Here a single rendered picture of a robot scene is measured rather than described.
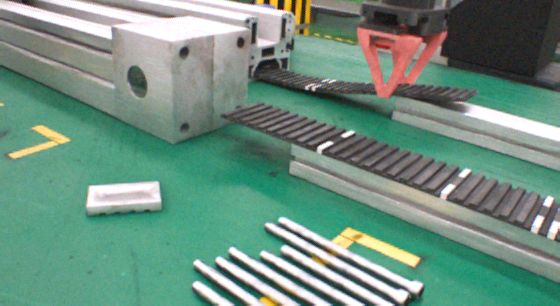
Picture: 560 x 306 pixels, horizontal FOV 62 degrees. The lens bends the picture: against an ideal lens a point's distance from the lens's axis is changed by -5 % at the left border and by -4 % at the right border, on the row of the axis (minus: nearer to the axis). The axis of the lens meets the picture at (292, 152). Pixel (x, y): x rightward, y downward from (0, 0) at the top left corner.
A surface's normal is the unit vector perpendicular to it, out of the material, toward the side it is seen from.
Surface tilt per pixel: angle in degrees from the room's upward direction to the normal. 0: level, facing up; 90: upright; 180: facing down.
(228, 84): 90
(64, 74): 90
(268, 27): 90
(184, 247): 0
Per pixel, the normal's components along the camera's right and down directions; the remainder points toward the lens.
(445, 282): 0.07, -0.91
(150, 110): -0.60, 0.29
